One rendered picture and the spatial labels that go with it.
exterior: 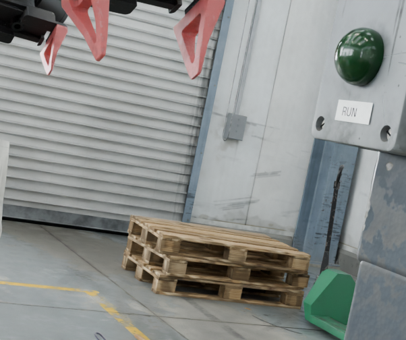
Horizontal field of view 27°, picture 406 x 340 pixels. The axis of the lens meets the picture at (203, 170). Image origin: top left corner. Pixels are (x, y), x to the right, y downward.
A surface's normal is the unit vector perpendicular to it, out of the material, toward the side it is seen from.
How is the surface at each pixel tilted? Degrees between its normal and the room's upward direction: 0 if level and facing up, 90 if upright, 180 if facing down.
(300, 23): 90
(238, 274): 90
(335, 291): 75
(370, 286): 90
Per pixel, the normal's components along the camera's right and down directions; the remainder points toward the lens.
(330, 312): 0.46, -0.12
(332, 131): -0.89, -0.15
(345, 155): 0.42, 0.13
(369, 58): 0.03, 0.17
